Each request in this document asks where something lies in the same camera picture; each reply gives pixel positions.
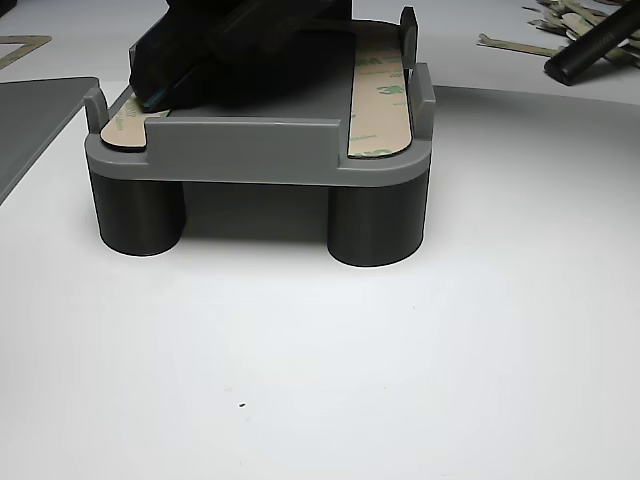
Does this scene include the peeled tan liner strip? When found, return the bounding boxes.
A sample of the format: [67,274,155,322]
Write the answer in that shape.
[602,35,640,66]
[542,9,609,42]

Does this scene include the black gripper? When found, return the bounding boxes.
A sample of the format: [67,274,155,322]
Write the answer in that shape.
[128,0,359,112]

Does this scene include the tan adhesive tape strip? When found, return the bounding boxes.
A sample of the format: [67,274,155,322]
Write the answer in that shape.
[345,19,416,159]
[99,93,170,151]

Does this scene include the grey rubber mat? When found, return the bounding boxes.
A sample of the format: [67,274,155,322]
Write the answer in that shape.
[0,76,100,206]

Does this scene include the long thin peeled liner strip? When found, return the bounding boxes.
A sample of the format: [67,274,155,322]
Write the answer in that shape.
[477,32,564,57]

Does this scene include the black round rod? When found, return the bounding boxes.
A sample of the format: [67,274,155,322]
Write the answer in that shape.
[543,7,640,86]

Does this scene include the tan tape frame outline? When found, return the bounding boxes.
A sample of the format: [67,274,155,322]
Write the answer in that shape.
[0,33,53,71]

